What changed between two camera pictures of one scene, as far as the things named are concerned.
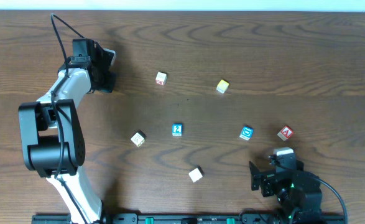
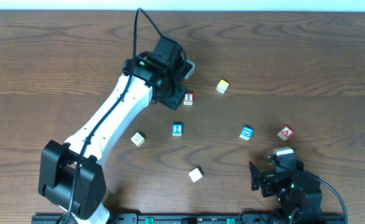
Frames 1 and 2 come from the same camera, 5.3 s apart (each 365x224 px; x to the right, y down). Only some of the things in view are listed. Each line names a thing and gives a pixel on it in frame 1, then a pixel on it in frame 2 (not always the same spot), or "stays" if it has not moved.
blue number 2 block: (176, 129) stays
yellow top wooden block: (222, 86) stays
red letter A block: (285, 133) stays
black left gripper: (106, 79) to (176, 97)
